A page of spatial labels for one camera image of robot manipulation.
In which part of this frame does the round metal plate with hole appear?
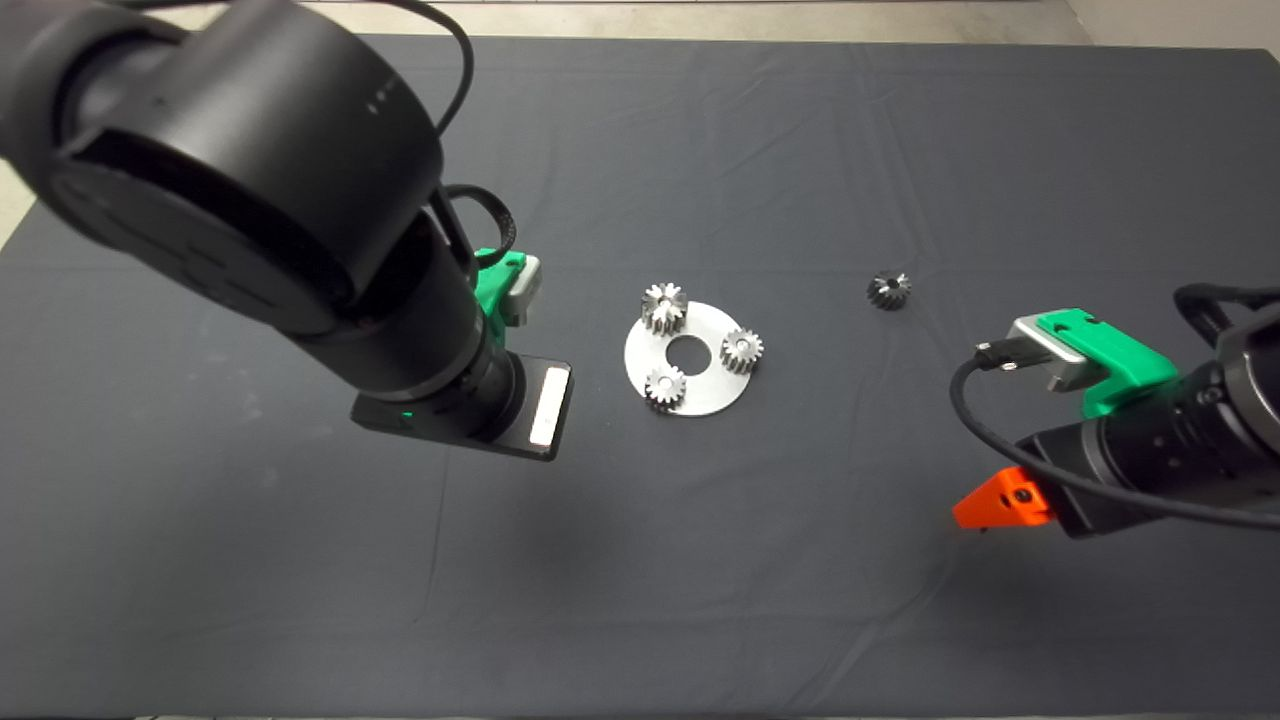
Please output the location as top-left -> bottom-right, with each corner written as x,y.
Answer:
624,300 -> 756,418

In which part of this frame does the thin black right camera cable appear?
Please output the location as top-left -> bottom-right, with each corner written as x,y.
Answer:
949,340 -> 1280,531

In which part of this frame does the green left camera mount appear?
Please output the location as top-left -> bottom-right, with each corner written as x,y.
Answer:
472,249 -> 528,347

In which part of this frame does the dark grey table cloth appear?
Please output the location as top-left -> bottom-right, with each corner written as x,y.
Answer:
0,35 -> 1280,719

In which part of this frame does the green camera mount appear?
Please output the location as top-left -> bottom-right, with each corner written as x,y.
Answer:
1037,308 -> 1179,419
472,249 -> 528,347

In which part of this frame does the larger steel gear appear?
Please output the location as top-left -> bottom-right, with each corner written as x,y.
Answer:
641,282 -> 689,336

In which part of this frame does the short black wrist cable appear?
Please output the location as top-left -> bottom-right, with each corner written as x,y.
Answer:
443,184 -> 518,271
1172,284 -> 1280,349

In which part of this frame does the green right camera mount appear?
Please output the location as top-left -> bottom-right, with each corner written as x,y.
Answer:
1037,308 -> 1179,419

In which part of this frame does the short black left wrist cable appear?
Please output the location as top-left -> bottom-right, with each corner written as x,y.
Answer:
443,184 -> 518,271

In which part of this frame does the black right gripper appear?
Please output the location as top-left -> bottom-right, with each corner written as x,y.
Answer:
952,424 -> 1151,539

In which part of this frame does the short black right wrist cable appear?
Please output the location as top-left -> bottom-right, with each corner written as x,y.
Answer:
1172,284 -> 1280,349

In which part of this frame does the thin black camera cable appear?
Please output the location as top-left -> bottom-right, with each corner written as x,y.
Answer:
949,340 -> 1280,531
385,0 -> 474,136

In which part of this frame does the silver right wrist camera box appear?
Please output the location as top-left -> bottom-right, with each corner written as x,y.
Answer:
1008,315 -> 1096,393

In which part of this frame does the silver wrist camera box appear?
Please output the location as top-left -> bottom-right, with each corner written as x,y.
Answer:
505,254 -> 544,329
1008,315 -> 1096,393

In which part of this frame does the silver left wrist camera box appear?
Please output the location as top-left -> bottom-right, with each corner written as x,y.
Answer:
505,254 -> 544,329

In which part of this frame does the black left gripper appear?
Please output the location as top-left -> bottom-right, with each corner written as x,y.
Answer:
350,354 -> 574,463

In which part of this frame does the thin black left camera cable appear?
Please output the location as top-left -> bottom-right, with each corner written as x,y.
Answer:
385,0 -> 474,136

